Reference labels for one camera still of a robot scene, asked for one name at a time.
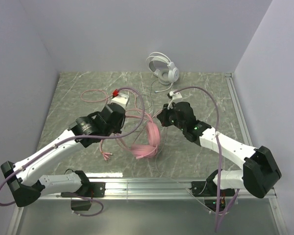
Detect pink headphones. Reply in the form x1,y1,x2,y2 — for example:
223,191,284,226
115,109,161,159

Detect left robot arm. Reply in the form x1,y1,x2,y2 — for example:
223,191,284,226
1,102,126,207

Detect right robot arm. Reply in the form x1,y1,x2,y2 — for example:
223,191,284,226
157,102,282,198

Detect white headphones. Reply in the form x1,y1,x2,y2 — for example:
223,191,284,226
146,52,180,93

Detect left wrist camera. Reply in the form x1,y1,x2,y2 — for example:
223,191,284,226
111,90,129,109

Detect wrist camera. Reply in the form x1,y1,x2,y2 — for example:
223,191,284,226
111,90,129,109
167,91,182,109

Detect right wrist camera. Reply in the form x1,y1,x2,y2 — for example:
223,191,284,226
167,91,182,109

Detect right aluminium rail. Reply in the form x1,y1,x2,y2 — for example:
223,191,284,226
225,73,253,146

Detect aluminium rail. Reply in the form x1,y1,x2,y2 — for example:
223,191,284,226
19,178,277,200
225,73,253,146

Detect front aluminium rail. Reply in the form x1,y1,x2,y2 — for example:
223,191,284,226
19,178,277,200

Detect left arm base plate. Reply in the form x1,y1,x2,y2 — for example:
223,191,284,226
61,181,105,198

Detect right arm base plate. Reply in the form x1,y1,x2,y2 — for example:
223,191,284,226
186,181,211,197

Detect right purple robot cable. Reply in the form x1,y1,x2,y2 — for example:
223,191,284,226
175,86,241,232

